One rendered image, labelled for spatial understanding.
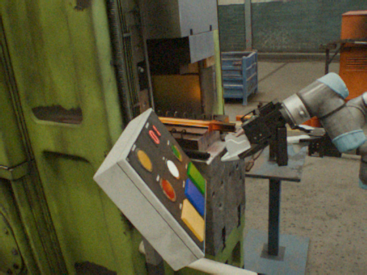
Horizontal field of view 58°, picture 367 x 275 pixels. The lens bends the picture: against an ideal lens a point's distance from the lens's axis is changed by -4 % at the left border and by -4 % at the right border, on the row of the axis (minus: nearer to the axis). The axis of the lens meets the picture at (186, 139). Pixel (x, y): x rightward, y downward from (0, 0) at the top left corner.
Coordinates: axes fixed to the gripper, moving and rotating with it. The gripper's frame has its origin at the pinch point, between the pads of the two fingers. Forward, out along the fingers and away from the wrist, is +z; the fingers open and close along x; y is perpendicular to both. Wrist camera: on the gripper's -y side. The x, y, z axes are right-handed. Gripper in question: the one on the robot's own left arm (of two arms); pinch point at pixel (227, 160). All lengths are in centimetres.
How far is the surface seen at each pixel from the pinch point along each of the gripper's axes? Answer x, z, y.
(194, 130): -43.6, 13.2, -0.3
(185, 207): 20.0, 9.7, 3.5
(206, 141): -41.6, 11.4, -6.0
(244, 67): -413, -12, -63
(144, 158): 20.2, 9.9, 18.2
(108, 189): 27.0, 17.2, 18.7
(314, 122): -65, -30, -33
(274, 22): -816, -131, -90
